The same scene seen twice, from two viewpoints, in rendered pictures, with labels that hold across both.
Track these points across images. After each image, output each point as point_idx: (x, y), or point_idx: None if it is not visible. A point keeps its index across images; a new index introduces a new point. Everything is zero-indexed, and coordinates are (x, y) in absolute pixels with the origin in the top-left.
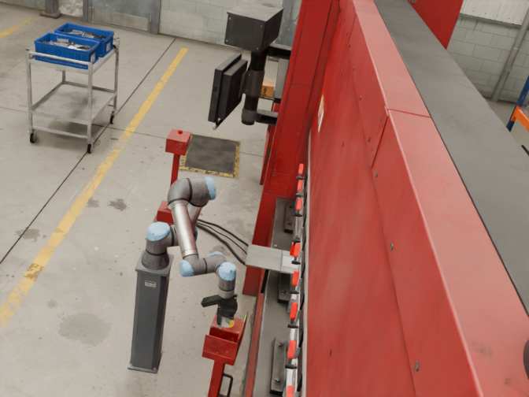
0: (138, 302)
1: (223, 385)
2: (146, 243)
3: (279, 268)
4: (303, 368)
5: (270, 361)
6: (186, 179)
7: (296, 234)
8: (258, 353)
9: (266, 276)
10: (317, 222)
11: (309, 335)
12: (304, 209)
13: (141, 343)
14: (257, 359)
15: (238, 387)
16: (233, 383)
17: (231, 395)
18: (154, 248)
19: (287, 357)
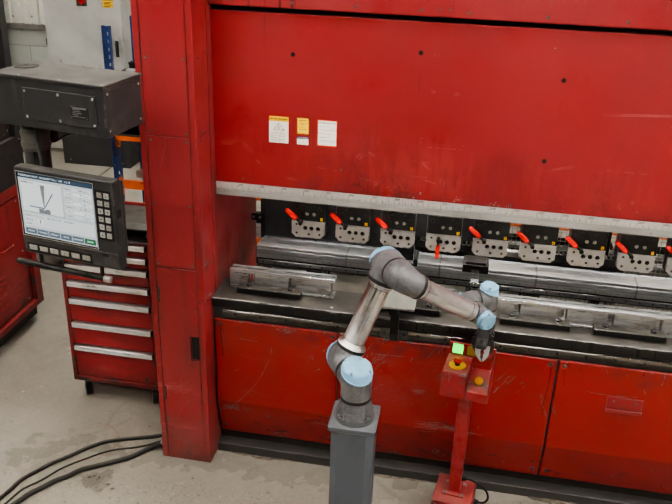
0: (369, 479)
1: (382, 491)
2: (358, 396)
3: None
4: (657, 233)
5: (527, 328)
6: (399, 259)
7: (332, 279)
8: (520, 333)
9: (399, 316)
10: (527, 172)
11: (647, 211)
12: (390, 222)
13: None
14: (529, 334)
15: (382, 478)
16: (377, 482)
17: (395, 485)
18: (371, 388)
19: (627, 252)
